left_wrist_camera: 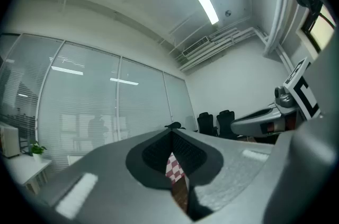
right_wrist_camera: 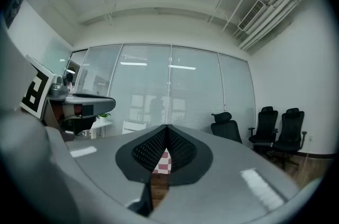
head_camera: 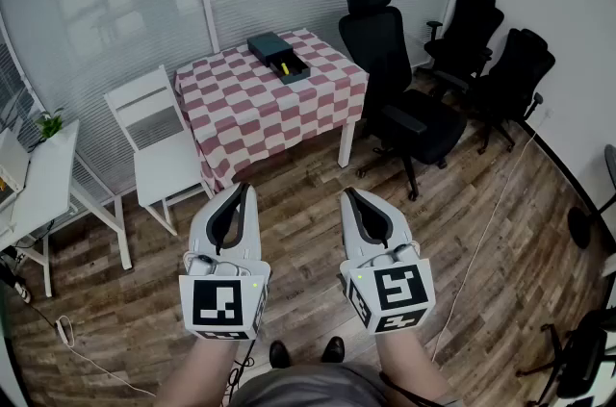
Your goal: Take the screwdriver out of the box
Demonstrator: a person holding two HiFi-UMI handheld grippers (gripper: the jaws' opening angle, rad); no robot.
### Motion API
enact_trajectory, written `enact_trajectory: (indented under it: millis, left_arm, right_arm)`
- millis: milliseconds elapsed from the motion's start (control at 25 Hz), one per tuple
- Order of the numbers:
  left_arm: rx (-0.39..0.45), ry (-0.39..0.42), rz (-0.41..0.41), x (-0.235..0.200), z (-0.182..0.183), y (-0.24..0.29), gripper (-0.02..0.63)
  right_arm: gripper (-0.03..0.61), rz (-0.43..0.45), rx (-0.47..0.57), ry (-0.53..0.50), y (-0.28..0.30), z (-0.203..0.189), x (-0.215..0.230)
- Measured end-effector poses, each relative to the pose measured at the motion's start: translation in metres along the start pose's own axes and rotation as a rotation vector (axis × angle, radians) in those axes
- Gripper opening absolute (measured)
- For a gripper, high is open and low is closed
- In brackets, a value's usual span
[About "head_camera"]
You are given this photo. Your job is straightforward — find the small green potted plant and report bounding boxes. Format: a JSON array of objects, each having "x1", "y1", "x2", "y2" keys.
[{"x1": 35, "y1": 107, "x2": 65, "y2": 142}]

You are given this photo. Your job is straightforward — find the person's shoe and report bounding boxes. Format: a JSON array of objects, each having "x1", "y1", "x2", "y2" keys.
[
  {"x1": 269, "y1": 340, "x2": 292, "y2": 369},
  {"x1": 320, "y1": 336, "x2": 347, "y2": 365},
  {"x1": 13, "y1": 280, "x2": 34, "y2": 305}
]

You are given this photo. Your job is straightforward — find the white wooden chair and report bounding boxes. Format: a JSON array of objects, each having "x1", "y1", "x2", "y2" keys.
[{"x1": 103, "y1": 64, "x2": 215, "y2": 237}]

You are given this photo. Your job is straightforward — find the person's right forearm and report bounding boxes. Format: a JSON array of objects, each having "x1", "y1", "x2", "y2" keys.
[{"x1": 373, "y1": 328, "x2": 464, "y2": 407}]

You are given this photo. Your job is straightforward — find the black floor fan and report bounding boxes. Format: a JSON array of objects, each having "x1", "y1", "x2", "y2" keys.
[{"x1": 566, "y1": 143, "x2": 616, "y2": 251}]

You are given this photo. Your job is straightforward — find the black office chair with headrest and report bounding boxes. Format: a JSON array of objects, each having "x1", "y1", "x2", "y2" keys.
[{"x1": 338, "y1": 0, "x2": 469, "y2": 202}]

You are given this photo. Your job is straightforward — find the white laptop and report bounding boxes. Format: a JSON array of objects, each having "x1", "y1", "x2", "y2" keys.
[{"x1": 0, "y1": 128, "x2": 32, "y2": 207}]

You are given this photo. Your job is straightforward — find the person's left forearm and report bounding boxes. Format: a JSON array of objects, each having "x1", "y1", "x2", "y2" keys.
[{"x1": 154, "y1": 336, "x2": 243, "y2": 407}]

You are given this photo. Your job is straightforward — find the person's right shoe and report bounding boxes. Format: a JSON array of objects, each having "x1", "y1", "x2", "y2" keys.
[{"x1": 320, "y1": 336, "x2": 347, "y2": 365}]

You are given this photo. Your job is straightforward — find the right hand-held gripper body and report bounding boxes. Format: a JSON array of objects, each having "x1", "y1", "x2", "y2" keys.
[{"x1": 339, "y1": 242, "x2": 437, "y2": 336}]

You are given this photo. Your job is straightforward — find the person's left shoe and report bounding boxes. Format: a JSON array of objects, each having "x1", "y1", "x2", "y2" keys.
[{"x1": 269, "y1": 340, "x2": 292, "y2": 369}]

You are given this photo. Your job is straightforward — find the long white floor cable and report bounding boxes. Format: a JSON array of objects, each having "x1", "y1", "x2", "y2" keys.
[{"x1": 429, "y1": 108, "x2": 555, "y2": 364}]

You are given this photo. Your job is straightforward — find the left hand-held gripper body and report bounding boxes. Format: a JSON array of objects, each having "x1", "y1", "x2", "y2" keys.
[{"x1": 178, "y1": 249, "x2": 272, "y2": 342}]

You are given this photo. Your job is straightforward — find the person's grey shirt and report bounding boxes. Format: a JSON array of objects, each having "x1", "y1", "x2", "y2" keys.
[{"x1": 229, "y1": 362, "x2": 389, "y2": 407}]

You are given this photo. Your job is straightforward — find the white power strip with cable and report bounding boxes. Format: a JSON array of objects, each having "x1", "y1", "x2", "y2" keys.
[{"x1": 54, "y1": 315, "x2": 158, "y2": 397}]

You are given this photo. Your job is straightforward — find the black swivel chair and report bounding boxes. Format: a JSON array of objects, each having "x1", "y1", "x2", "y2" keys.
[{"x1": 516, "y1": 308, "x2": 616, "y2": 407}]

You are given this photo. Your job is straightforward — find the teal box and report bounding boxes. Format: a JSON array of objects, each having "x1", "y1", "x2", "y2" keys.
[{"x1": 246, "y1": 32, "x2": 311, "y2": 86}]

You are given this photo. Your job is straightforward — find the white desk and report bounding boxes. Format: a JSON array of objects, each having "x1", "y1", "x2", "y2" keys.
[{"x1": 0, "y1": 119, "x2": 134, "y2": 299}]

